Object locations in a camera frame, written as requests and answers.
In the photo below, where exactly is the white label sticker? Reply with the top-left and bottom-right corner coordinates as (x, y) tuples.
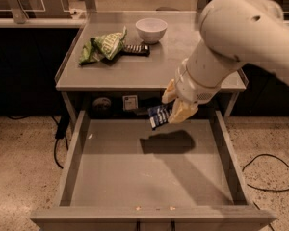
(122, 95), (138, 111)

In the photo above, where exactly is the round grey knob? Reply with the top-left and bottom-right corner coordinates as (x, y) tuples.
(92, 97), (112, 114)

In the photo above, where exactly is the black cable left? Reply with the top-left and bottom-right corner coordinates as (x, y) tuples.
(6, 114), (70, 170)

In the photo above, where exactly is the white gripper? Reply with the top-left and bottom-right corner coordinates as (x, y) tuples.
(162, 59), (221, 123)

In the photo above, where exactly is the grey cabinet with counter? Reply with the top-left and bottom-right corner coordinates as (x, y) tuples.
(54, 10), (250, 120)

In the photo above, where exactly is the black floor cable right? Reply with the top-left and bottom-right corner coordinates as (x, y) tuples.
(241, 153), (289, 193)

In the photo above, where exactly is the blue rxbar blueberry bar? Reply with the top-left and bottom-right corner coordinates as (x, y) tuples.
(148, 104), (172, 130)

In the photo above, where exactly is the dark snack bar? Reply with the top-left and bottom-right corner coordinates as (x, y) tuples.
(121, 44), (150, 56)

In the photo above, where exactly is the white ceramic bowl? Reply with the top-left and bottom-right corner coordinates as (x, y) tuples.
(136, 18), (168, 44)

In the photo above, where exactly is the green chip bag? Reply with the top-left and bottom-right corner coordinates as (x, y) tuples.
(78, 27), (127, 65)

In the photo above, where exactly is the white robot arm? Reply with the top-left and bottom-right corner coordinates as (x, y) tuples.
(162, 0), (289, 123)

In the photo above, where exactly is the open grey top drawer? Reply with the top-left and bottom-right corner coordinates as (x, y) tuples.
(31, 112), (276, 231)

